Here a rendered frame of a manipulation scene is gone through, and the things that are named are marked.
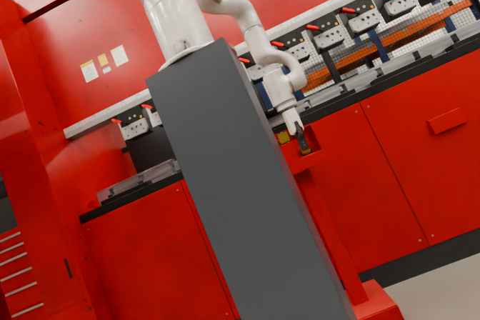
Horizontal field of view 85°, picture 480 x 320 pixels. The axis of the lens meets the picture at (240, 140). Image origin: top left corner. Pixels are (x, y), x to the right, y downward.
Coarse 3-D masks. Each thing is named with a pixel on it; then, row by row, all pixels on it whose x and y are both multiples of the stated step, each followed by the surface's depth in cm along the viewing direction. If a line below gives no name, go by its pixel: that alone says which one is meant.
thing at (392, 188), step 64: (448, 64) 121; (320, 128) 127; (384, 128) 123; (320, 192) 125; (384, 192) 121; (448, 192) 118; (128, 256) 135; (192, 256) 131; (384, 256) 120; (448, 256) 117
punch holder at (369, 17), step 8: (360, 0) 138; (368, 0) 138; (352, 8) 139; (360, 8) 138; (368, 8) 138; (344, 16) 141; (352, 16) 138; (360, 16) 138; (368, 16) 138; (376, 16) 136; (344, 24) 145; (352, 24) 138; (360, 24) 137; (368, 24) 137; (376, 24) 139; (352, 32) 141; (360, 32) 140
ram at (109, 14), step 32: (96, 0) 159; (128, 0) 156; (256, 0) 146; (288, 0) 144; (320, 0) 141; (352, 0) 139; (32, 32) 163; (64, 32) 160; (96, 32) 157; (128, 32) 155; (224, 32) 147; (64, 64) 159; (96, 64) 156; (128, 64) 154; (160, 64) 151; (64, 96) 158; (96, 96) 155; (128, 96) 152; (64, 128) 157; (96, 128) 160
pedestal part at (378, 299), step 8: (368, 288) 104; (376, 288) 102; (368, 296) 99; (376, 296) 97; (384, 296) 96; (352, 304) 99; (360, 304) 97; (368, 304) 95; (376, 304) 94; (384, 304) 92; (392, 304) 90; (360, 312) 93; (368, 312) 92; (376, 312) 90; (384, 312) 89; (392, 312) 89; (400, 312) 89
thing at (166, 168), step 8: (168, 160) 148; (152, 168) 149; (160, 168) 148; (168, 168) 148; (136, 176) 150; (144, 176) 149; (152, 176) 149; (160, 176) 148; (120, 184) 151; (128, 184) 150; (136, 184) 150; (104, 192) 152; (112, 192) 154; (120, 192) 151
